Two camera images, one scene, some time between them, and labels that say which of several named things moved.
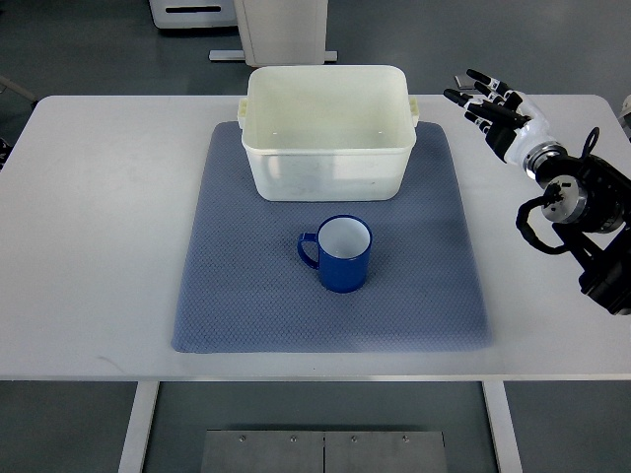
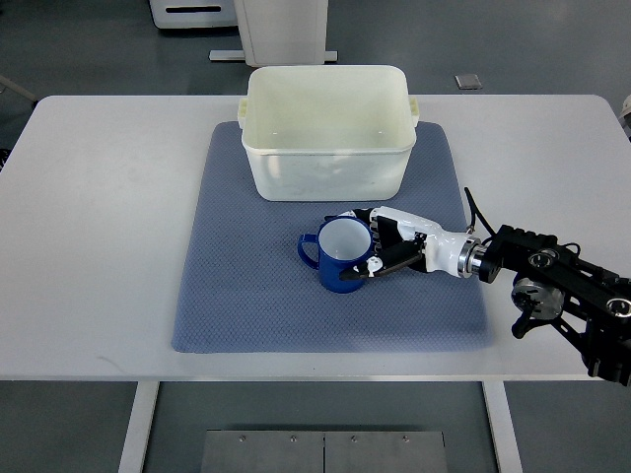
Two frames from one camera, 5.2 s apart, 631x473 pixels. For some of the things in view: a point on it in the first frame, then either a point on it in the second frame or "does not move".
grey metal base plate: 323,451 does not move
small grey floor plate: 464,82 does not move
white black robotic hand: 511,122 → 402,238
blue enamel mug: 343,246 does not move
